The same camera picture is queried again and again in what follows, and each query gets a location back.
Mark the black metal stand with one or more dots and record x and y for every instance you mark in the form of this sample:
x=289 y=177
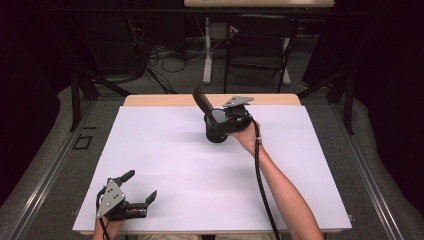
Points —
x=349 y=106
x=75 y=100

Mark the black mesh pen holder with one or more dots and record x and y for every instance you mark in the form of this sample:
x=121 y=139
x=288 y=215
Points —
x=215 y=135

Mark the person's left hand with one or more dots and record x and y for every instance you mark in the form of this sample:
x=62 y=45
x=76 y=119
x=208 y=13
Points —
x=111 y=228

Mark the black metal crossbar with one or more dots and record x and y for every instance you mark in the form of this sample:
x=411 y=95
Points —
x=133 y=11

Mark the dark brown comb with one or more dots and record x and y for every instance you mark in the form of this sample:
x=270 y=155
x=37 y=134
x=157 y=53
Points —
x=201 y=100

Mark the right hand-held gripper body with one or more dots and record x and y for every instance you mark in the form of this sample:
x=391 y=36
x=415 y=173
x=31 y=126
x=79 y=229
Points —
x=238 y=118

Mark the dark curtain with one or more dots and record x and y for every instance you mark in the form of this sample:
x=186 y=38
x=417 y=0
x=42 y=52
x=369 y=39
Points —
x=23 y=100
x=393 y=100

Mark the black chair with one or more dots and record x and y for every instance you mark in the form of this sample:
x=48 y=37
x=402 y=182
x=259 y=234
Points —
x=256 y=65

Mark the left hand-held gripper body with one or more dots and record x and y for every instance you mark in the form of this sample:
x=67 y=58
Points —
x=110 y=200

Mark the person's right hand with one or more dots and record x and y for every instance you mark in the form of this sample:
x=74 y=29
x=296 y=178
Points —
x=248 y=138

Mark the background desk with white legs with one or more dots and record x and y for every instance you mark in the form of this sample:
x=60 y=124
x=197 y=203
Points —
x=260 y=3

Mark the metal floor rail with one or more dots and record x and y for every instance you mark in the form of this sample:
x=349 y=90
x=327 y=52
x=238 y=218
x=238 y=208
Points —
x=366 y=173
x=53 y=173

